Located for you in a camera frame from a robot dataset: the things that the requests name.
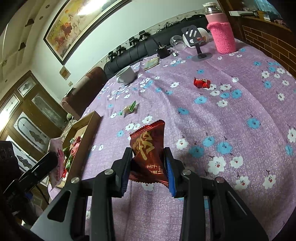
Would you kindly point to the black leather sofa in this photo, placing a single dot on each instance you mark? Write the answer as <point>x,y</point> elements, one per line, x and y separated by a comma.
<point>147,44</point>

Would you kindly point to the small red candy packet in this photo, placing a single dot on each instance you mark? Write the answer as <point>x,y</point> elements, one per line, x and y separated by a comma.
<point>202,83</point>

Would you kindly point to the purple floral tablecloth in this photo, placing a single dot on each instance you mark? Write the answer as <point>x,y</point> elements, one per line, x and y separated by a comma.
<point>242,128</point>

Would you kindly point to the clear plastic cup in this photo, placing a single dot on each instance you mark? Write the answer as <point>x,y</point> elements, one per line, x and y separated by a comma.
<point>177,42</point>

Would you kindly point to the white mug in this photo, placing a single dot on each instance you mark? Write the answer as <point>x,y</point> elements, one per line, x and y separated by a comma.
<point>126,76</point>

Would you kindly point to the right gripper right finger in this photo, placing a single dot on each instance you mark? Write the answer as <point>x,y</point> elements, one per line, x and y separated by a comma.
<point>187,184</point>

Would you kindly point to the brown armchair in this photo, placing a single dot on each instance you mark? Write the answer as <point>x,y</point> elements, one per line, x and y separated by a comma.
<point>80,96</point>

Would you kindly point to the framed horse painting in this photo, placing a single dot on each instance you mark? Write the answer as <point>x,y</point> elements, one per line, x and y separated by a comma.
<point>74,21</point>

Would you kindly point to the grey phone stand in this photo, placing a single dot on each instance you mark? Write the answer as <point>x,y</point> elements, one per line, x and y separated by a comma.
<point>194,38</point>

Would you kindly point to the small green booklet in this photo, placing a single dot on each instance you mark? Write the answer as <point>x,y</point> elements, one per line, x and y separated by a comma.
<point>151,63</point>

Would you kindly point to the pink snack packet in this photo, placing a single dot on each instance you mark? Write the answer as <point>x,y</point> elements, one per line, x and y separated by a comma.
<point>56,147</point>

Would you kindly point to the green candy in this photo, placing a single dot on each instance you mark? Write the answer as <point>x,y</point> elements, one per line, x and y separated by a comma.
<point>129,109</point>

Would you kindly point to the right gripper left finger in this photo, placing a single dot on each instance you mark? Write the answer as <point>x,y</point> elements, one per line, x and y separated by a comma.
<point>110,183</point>

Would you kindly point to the cardboard tray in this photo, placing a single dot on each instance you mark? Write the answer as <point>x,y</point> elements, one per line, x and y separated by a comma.
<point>76,144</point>

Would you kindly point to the pink knitted bottle sleeve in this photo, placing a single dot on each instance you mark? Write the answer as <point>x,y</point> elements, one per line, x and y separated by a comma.
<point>223,37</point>

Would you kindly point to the white jar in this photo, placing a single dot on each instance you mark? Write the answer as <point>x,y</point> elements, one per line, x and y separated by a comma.
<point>205,38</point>

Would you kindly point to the dark red triangular snack packet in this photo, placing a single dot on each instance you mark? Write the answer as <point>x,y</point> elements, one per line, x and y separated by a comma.
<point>147,144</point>

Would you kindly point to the small black container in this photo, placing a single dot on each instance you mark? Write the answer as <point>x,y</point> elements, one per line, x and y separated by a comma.
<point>163,51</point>

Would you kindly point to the wooden glass door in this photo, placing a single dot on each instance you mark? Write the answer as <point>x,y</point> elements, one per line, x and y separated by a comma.
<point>30,117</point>

